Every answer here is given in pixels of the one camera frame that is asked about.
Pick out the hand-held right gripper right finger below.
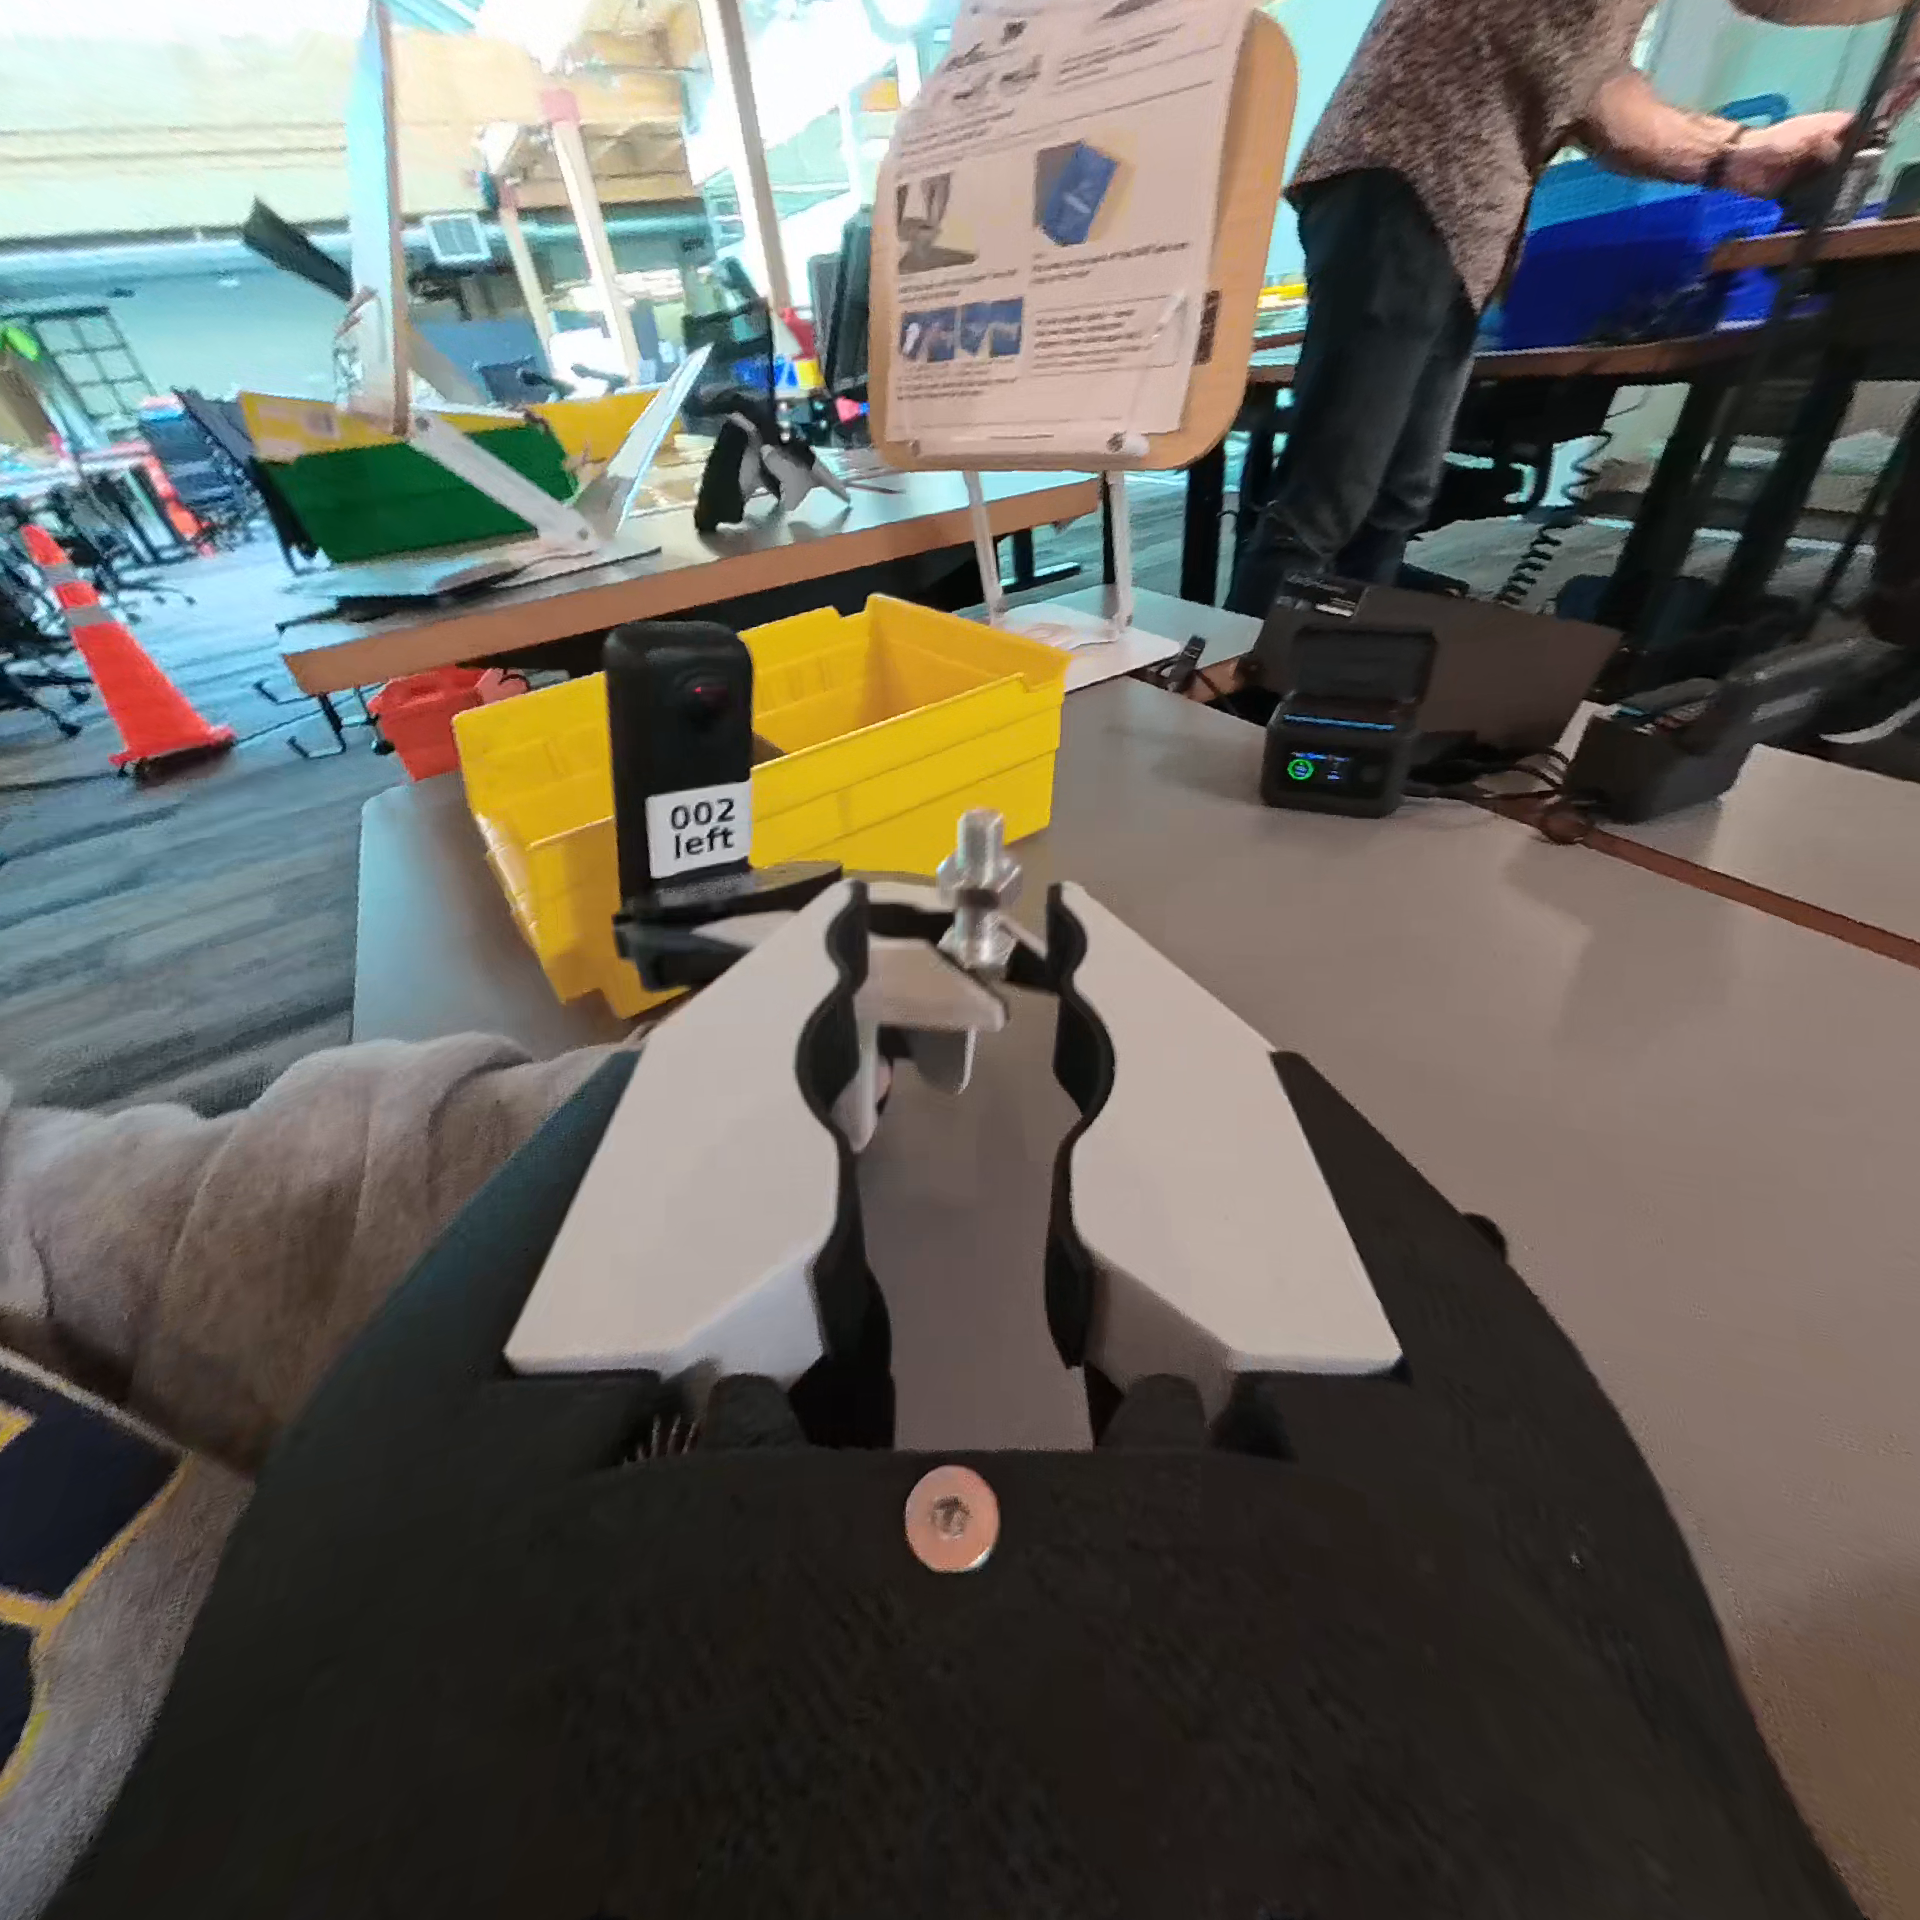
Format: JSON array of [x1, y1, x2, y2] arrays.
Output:
[[1044, 881, 1406, 1398]]

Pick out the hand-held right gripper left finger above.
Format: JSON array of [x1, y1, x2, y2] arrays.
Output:
[[501, 881, 902, 1404]]

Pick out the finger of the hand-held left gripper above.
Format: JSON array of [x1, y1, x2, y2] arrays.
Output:
[[862, 938, 1007, 1041], [829, 1027, 980, 1151]]

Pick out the silver hex bolt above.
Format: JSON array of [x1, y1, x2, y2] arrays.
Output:
[[936, 806, 1026, 978]]

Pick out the person's left forearm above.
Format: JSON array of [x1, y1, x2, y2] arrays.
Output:
[[0, 1033, 633, 1479]]

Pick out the wooden background table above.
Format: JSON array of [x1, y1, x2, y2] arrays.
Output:
[[279, 461, 1112, 703]]

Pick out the yellow plastic bin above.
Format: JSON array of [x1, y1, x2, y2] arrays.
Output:
[[452, 591, 1069, 1023]]

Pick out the red plastic bin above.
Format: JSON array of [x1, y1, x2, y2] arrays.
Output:
[[366, 667, 515, 784]]

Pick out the spare hand-held gripper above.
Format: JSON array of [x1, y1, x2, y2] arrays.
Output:
[[691, 407, 853, 535]]

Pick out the green and yellow bins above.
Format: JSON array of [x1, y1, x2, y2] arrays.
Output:
[[237, 381, 665, 567]]

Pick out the black label printer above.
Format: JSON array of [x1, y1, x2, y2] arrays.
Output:
[[1259, 624, 1438, 820]]

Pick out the tilted clipboard stand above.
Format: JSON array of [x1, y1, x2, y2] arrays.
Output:
[[342, 0, 715, 561]]

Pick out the orange traffic cone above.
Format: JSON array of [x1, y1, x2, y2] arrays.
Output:
[[18, 521, 237, 784]]

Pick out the black laptop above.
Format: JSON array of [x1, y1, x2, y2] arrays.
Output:
[[1249, 574, 1626, 784]]

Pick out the black desktop device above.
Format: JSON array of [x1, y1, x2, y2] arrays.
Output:
[[1568, 673, 1920, 825]]

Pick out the instruction sheet on stand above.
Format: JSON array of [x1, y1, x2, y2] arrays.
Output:
[[867, 0, 1300, 691]]

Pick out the wooden side table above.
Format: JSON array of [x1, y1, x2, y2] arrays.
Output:
[[1241, 215, 1920, 634]]

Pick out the blue plastic bins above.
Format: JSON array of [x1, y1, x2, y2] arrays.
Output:
[[1482, 95, 1824, 356]]

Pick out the black coiled cable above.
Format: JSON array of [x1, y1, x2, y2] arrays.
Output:
[[1504, 430, 1620, 607]]

